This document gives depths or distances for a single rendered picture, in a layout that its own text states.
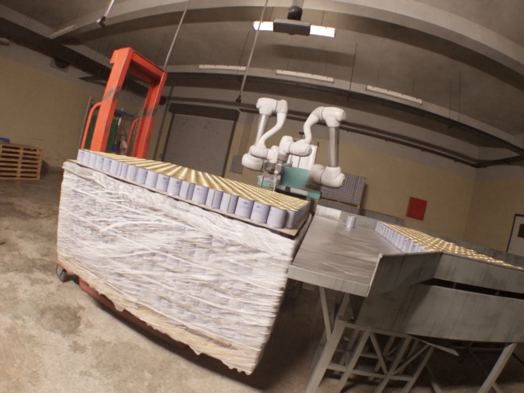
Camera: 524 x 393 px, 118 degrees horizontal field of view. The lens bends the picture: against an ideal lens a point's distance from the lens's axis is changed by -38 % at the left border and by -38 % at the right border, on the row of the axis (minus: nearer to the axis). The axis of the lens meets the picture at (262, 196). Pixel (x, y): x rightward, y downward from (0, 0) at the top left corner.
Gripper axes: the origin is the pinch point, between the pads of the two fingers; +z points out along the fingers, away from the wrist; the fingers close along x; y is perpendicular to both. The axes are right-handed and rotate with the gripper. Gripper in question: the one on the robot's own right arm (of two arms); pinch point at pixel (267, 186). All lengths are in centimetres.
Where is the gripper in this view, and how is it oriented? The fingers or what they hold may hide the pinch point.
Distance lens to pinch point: 236.4
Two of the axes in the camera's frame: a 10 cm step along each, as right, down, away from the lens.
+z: -2.2, 9.7, 0.7
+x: -9.2, -2.3, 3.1
